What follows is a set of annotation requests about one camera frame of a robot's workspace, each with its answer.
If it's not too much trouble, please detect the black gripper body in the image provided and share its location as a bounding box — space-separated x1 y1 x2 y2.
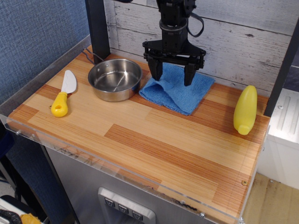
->
142 24 206 69

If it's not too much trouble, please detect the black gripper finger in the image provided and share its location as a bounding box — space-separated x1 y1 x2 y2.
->
184 63 196 86
147 57 163 81

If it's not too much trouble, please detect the blue towel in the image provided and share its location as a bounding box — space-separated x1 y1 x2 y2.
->
139 63 215 116

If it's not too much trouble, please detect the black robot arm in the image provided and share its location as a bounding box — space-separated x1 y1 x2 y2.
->
142 0 206 86

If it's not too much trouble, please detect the stainless steel pan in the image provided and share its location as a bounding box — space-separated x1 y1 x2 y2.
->
81 48 142 102

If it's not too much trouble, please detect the yellow plastic bottle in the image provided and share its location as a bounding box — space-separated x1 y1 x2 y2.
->
233 85 257 135

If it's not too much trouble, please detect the white appliance on right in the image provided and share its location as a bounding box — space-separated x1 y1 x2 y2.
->
257 89 299 189

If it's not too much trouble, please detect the stainless steel cabinet front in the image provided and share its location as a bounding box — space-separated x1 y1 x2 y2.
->
45 147 236 224

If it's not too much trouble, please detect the clear acrylic front guard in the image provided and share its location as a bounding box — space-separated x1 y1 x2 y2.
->
0 115 243 224

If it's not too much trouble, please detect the silver button control panel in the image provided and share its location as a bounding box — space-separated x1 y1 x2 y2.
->
98 187 156 224

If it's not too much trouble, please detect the yellow object bottom left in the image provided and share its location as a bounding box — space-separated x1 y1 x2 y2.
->
20 213 42 224

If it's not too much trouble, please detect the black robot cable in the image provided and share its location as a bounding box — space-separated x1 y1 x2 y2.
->
186 13 205 38

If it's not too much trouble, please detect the black vertical post left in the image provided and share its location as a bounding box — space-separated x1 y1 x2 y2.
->
85 0 111 59

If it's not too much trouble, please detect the black vertical post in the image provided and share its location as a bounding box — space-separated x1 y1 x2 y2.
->
264 21 299 117
85 0 111 59

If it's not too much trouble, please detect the black vertical post right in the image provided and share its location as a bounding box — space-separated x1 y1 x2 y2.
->
264 21 299 117

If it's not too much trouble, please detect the yellow handled toy knife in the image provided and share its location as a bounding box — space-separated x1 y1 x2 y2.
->
51 70 77 117

